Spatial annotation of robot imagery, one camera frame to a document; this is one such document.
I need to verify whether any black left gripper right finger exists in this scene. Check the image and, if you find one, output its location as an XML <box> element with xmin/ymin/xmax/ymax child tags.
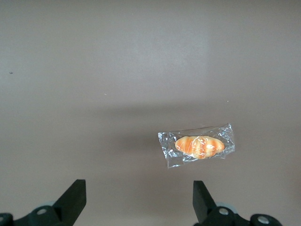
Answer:
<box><xmin>192</xmin><ymin>180</ymin><xmax>282</xmax><ymax>226</ymax></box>

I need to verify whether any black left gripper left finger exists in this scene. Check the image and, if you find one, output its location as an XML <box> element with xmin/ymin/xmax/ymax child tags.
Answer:
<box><xmin>0</xmin><ymin>179</ymin><xmax>87</xmax><ymax>226</ymax></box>

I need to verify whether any bread roll in clear wrapper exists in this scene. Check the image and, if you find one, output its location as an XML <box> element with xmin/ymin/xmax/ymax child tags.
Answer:
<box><xmin>157</xmin><ymin>122</ymin><xmax>236</xmax><ymax>169</ymax></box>

